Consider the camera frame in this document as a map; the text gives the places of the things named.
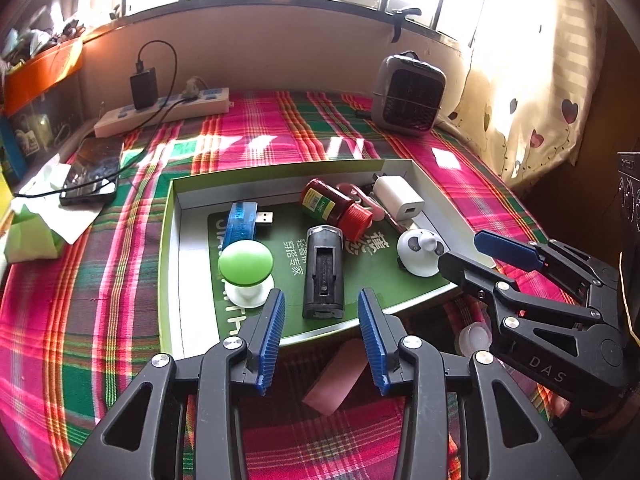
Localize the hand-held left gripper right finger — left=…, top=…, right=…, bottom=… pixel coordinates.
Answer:
left=357, top=287, right=583, bottom=480

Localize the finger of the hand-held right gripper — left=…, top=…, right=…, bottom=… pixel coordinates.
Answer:
left=439, top=252, right=598, bottom=348
left=474, top=230, right=621, bottom=306

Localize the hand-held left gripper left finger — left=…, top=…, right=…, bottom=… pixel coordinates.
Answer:
left=60, top=288, right=287, bottom=480

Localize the white panda toy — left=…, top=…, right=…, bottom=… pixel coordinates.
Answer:
left=396, top=228, right=451, bottom=277

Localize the pink eraser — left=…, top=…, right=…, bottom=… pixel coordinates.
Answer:
left=301, top=337, right=368, bottom=417

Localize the green cardboard box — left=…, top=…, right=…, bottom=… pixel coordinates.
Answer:
left=159, top=158, right=496, bottom=358

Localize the green and white spool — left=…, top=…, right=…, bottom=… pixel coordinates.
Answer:
left=217, top=241, right=275, bottom=308

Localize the black rectangular case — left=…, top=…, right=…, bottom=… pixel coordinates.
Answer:
left=302, top=225, right=346, bottom=320

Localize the white charger adapter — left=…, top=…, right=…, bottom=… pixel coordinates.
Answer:
left=372, top=175, right=426, bottom=223

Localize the blue usb tester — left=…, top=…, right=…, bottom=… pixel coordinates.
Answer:
left=224, top=201, right=275, bottom=251

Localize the red bottle with red cap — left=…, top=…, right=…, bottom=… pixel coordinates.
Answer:
left=299, top=178, right=375, bottom=243

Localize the small clear white cap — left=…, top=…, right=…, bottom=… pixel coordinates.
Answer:
left=454, top=322, right=491, bottom=358

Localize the black speaker box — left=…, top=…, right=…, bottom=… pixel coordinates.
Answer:
left=617, top=151, right=640, bottom=233

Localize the cream curtain with hearts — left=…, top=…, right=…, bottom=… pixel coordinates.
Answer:
left=450, top=0, right=611, bottom=186

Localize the plaid blanket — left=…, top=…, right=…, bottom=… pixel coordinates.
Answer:
left=0, top=89, right=576, bottom=480

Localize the small grey heater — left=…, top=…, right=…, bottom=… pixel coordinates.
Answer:
left=371, top=51, right=447, bottom=137

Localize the black smartphone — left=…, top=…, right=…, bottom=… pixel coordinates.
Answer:
left=59, top=137, right=125, bottom=207

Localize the green tissue pack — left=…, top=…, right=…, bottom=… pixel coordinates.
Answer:
left=4, top=162, right=103, bottom=263

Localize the white plug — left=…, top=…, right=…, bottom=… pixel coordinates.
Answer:
left=181, top=76, right=206, bottom=101

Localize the white power strip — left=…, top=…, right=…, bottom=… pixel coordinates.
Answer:
left=94, top=87, right=232, bottom=138

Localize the black charger brick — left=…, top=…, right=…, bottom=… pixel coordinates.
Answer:
left=130, top=67, right=159, bottom=110

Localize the orange box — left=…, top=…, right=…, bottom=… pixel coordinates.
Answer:
left=4, top=40, right=85, bottom=116

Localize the pile of assorted clutter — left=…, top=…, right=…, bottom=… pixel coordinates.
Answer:
left=0, top=7, right=86, bottom=61

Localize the yellow cable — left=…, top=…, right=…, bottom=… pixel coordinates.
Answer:
left=617, top=252, right=640, bottom=346

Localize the black charger cable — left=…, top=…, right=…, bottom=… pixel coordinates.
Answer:
left=12, top=41, right=181, bottom=198

